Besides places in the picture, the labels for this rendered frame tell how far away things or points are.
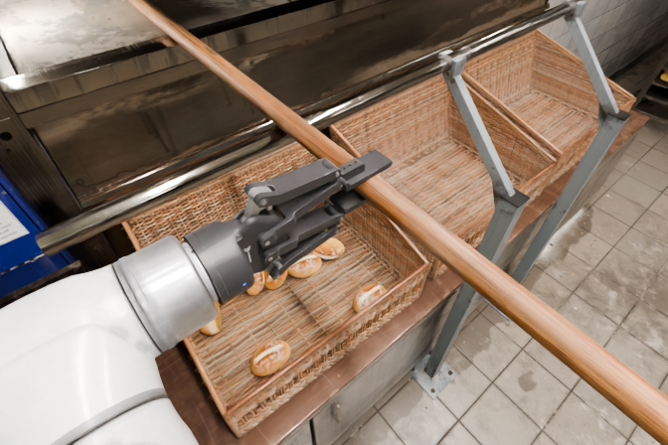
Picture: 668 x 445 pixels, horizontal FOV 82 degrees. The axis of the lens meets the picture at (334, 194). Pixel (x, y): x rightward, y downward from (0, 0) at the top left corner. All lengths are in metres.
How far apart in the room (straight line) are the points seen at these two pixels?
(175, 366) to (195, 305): 0.71
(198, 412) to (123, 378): 0.67
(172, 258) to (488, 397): 1.45
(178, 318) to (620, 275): 2.06
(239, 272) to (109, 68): 0.57
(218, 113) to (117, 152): 0.23
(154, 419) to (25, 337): 0.11
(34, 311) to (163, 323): 0.09
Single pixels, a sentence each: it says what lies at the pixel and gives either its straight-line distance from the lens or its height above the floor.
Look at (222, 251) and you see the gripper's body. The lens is 0.35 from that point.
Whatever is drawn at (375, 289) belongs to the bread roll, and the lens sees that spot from 1.01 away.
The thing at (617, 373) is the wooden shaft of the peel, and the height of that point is 1.21.
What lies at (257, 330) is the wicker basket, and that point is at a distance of 1.03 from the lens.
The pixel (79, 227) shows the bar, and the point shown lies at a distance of 0.52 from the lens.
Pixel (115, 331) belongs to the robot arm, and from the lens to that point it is 0.34.
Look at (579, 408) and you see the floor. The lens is 1.79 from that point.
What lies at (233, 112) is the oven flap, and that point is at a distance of 0.97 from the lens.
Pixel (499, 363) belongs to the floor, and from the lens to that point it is 1.73.
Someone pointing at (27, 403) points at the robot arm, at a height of 1.24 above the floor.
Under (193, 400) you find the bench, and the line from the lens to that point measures 1.01.
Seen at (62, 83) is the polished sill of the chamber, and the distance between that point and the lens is 0.84.
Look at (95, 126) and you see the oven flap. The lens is 0.91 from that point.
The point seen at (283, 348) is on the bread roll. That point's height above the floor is 0.63.
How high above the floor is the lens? 1.50
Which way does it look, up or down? 45 degrees down
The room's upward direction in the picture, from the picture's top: straight up
